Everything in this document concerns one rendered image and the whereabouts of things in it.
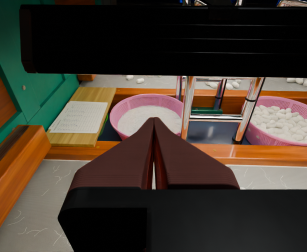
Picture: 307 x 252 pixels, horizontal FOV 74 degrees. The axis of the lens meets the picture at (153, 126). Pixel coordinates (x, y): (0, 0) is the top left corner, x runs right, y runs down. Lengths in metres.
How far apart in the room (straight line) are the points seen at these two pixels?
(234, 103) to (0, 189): 0.75
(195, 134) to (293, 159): 0.30
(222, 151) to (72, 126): 0.43
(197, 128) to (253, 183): 0.31
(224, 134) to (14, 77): 0.65
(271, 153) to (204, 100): 0.33
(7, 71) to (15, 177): 0.23
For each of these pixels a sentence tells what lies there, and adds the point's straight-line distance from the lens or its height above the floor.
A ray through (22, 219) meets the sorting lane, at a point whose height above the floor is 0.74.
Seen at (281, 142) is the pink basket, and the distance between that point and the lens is 0.69.
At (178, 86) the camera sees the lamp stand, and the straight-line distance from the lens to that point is 0.75.
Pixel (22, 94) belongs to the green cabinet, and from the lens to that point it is 0.58.
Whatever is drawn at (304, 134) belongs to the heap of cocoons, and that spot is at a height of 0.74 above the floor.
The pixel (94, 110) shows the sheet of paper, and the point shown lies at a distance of 0.69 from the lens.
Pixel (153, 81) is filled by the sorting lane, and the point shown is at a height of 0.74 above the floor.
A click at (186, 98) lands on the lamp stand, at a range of 0.49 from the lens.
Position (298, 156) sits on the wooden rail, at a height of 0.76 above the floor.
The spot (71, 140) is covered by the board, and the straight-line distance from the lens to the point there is 0.60.
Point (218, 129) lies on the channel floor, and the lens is 0.79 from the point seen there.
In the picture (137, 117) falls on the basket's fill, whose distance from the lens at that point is 0.71.
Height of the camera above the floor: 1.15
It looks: 38 degrees down
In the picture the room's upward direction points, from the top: straight up
